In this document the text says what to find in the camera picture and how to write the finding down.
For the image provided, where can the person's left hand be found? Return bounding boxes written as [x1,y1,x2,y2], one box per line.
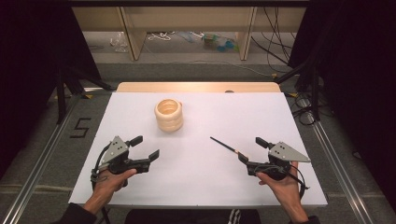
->
[92,167,138,203]

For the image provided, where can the black curtain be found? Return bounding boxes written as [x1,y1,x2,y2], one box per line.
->
[288,0,396,206]
[0,0,103,180]

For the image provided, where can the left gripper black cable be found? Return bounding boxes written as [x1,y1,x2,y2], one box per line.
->
[90,142,112,224]

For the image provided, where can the hanging black cables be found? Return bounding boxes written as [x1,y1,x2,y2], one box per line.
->
[250,7,297,75]

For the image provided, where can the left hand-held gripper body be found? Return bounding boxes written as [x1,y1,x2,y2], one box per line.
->
[98,135,151,175]

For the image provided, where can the colourful plastic toys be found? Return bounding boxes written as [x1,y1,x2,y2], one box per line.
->
[201,32,240,53]

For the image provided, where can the person's right hand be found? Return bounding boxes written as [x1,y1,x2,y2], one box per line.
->
[255,161,302,206]

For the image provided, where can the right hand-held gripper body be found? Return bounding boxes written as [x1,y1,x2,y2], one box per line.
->
[247,141,312,182]

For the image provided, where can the black pen with orange band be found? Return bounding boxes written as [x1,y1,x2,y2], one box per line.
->
[209,136,248,158]

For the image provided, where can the black metal stand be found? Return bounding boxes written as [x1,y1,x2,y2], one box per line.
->
[55,64,114,125]
[274,57,321,122]

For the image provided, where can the clear plastic bag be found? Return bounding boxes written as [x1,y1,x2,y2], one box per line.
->
[109,31,130,53]

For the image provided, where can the white table mat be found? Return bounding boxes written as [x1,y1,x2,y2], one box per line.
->
[68,91,329,209]

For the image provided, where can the white cord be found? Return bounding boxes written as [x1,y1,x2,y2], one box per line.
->
[147,31,176,42]

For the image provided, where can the wooden table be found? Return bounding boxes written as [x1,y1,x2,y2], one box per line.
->
[116,81,282,93]

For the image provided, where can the coiled black floor cables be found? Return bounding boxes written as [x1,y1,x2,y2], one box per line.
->
[291,92,319,127]

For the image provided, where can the cream ribbed pen holder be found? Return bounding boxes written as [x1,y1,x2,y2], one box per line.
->
[153,98,184,133]

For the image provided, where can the wooden shelf unit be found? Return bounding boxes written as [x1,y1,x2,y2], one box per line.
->
[72,6,307,62]

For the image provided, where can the metal floor rail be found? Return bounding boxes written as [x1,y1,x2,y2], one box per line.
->
[1,92,82,224]
[306,111,375,224]

